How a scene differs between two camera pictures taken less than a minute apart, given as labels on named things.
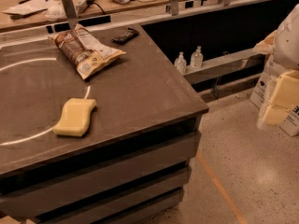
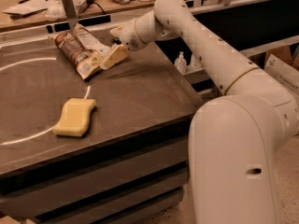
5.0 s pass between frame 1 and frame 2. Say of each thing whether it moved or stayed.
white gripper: moved
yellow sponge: stayed
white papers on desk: stayed
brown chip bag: stayed
